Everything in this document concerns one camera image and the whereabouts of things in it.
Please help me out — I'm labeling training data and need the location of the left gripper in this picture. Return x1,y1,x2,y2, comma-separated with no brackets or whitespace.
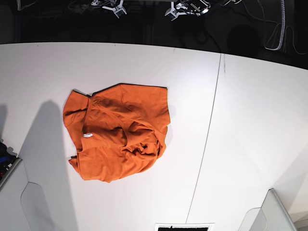
165,0,211,21

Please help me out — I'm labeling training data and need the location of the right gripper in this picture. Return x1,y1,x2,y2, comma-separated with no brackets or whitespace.
90,0,127,18

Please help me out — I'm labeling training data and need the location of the orange t-shirt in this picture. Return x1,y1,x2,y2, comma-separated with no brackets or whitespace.
63,84,170,182

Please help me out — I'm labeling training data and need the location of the blue black clutter bin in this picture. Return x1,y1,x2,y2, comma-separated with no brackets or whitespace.
0,139,18,180

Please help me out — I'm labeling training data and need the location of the grey panel bottom left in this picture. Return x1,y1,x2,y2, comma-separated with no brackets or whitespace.
0,157,80,231

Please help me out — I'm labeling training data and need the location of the grey panel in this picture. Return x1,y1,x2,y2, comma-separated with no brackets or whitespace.
0,157,80,231
238,188,297,231

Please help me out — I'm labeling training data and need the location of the black white marker card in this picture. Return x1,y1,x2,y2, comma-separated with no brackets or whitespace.
154,223,215,231

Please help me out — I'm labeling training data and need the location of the grey panel bottom right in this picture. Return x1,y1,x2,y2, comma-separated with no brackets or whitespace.
238,188,297,231

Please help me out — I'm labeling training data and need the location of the grey cable loop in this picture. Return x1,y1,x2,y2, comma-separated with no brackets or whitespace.
250,0,308,55

